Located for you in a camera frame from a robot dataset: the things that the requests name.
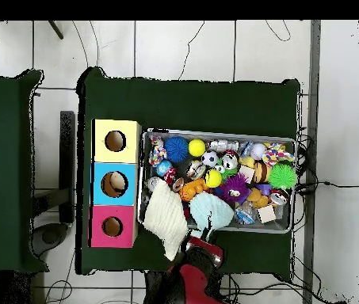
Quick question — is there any mint green waffle cloth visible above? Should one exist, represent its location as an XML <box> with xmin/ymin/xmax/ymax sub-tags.
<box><xmin>189</xmin><ymin>192</ymin><xmax>235</xmax><ymax>241</ymax></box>

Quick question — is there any cream yellow waffle cloth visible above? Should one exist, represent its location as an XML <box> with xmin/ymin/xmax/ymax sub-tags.
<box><xmin>142</xmin><ymin>179</ymin><xmax>190</xmax><ymax>262</ymax></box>

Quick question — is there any clear mesh bin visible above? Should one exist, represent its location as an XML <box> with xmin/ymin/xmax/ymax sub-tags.
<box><xmin>137</xmin><ymin>129</ymin><xmax>297</xmax><ymax>234</ymax></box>

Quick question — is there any wooden box with three holes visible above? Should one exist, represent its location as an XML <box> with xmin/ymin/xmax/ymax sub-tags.
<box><xmin>89</xmin><ymin>118</ymin><xmax>143</xmax><ymax>249</ymax></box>

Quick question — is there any orange plastic toy block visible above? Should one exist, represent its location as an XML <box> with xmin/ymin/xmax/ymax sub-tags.
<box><xmin>178</xmin><ymin>178</ymin><xmax>208</xmax><ymax>203</ymax></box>

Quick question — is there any purple spiky monster toy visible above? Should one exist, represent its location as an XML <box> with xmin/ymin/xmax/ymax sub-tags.
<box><xmin>219</xmin><ymin>173</ymin><xmax>252</xmax><ymax>206</ymax></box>

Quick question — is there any yellow smiley ball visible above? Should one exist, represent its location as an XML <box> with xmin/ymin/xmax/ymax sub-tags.
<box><xmin>204</xmin><ymin>169</ymin><xmax>223</xmax><ymax>189</ymax></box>

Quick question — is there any small soccer ball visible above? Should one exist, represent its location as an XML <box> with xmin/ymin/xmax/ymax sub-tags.
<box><xmin>201</xmin><ymin>150</ymin><xmax>221</xmax><ymax>169</ymax></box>

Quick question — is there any blue spiky rubber ball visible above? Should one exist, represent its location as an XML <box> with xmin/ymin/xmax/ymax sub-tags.
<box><xmin>164</xmin><ymin>135</ymin><xmax>191</xmax><ymax>164</ymax></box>

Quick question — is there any green spiky rubber ball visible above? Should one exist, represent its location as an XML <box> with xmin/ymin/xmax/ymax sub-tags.
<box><xmin>268</xmin><ymin>163</ymin><xmax>299</xmax><ymax>191</ymax></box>

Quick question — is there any dark green tablecloth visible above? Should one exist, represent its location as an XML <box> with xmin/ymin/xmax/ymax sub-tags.
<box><xmin>75</xmin><ymin>66</ymin><xmax>302</xmax><ymax>276</ymax></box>

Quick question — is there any green covered side table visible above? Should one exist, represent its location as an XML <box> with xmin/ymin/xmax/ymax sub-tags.
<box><xmin>0</xmin><ymin>68</ymin><xmax>45</xmax><ymax>275</ymax></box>

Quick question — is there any colourful rope knot toy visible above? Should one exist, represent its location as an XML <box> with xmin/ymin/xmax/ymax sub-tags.
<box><xmin>148</xmin><ymin>135</ymin><xmax>169</xmax><ymax>169</ymax></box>

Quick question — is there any black cable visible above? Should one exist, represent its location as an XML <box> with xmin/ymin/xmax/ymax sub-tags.
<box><xmin>292</xmin><ymin>179</ymin><xmax>359</xmax><ymax>192</ymax></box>

